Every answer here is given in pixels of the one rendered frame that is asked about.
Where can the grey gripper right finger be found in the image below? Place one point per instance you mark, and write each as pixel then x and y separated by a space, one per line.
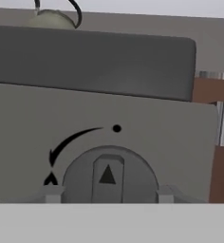
pixel 166 193

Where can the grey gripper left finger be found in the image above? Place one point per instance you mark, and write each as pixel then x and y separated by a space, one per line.
pixel 52 193

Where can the brown drawer front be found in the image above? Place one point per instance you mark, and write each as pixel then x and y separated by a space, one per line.
pixel 212 90

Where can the grey round stove knob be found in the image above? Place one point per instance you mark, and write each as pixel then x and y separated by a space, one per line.
pixel 139 180

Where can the grey stove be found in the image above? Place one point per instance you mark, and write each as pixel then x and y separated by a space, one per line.
pixel 95 63

